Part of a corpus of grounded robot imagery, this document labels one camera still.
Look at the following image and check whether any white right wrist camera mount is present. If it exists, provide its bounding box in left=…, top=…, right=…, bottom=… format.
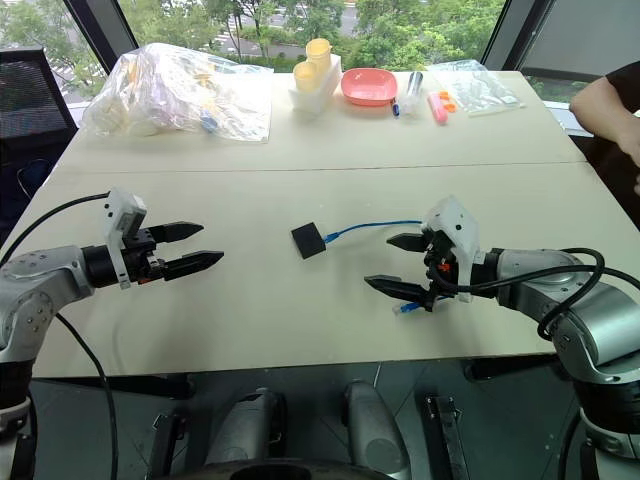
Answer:
left=423, top=195, right=480, bottom=305

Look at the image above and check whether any black mesh chair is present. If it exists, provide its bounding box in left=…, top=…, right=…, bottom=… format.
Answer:
left=0, top=47, right=80, bottom=251

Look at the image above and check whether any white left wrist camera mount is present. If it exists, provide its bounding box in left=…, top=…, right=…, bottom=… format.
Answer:
left=102, top=187, right=149, bottom=292

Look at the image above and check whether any short yellow plastic cup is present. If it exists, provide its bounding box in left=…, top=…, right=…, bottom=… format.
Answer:
left=292, top=61, right=319, bottom=93

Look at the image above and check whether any pink plastic bowl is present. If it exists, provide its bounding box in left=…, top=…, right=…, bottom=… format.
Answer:
left=340, top=68, right=399, bottom=108

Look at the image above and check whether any dark window frame pillar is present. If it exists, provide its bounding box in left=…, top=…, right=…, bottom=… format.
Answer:
left=63, top=0, right=140, bottom=77
left=481, top=0, right=557, bottom=77

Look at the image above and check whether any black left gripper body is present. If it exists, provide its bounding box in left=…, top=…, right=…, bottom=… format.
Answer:
left=121, top=227, right=169, bottom=287

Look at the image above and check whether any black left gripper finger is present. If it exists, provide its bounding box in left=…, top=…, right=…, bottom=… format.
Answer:
left=152, top=221, right=206, bottom=247
left=161, top=250, right=225, bottom=283

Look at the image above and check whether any large clear plastic bag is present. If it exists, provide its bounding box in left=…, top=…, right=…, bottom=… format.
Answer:
left=80, top=42, right=276, bottom=145

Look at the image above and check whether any black square adapter box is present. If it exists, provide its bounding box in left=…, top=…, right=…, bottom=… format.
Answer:
left=291, top=220, right=329, bottom=260

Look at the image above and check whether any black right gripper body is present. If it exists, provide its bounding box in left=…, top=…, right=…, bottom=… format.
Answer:
left=421, top=227, right=462, bottom=314

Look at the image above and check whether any black table support bar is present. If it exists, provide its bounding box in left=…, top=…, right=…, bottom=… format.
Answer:
left=28, top=373, right=197, bottom=401

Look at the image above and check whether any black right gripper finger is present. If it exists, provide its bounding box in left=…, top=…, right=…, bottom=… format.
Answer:
left=363, top=274, right=432, bottom=301
left=386, top=231, right=428, bottom=254

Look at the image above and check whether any pink plastic stick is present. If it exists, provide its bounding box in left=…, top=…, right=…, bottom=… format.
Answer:
left=427, top=91, right=448, bottom=125

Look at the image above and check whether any blue cable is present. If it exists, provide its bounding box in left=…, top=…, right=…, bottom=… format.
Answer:
left=322, top=219, right=454, bottom=316

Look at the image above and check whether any tall yellow plastic cup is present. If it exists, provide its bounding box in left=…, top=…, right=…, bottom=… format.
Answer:
left=305, top=39, right=334, bottom=72

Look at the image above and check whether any grey rounded robot leg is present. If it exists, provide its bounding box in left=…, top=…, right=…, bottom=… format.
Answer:
left=206, top=386, right=287, bottom=472
left=343, top=379, right=410, bottom=476

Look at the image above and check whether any clear plastic tube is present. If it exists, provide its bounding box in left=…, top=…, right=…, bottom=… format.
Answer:
left=399, top=70, right=426, bottom=117

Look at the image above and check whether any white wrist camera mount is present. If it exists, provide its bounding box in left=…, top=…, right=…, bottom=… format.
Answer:
left=423, top=195, right=480, bottom=305
left=102, top=187, right=149, bottom=292

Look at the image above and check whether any small clear zip bag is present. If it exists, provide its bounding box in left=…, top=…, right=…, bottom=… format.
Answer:
left=426, top=59, right=528, bottom=119

